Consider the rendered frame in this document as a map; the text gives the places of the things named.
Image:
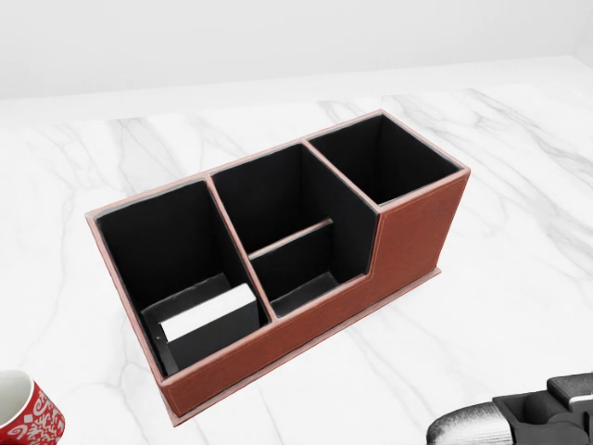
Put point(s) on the red-brown desk caddy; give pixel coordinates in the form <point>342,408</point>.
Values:
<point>407,241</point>

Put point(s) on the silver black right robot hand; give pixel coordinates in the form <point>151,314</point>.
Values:
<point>533,412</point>

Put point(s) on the red white patterned mug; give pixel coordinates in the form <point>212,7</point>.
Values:
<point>39,417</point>

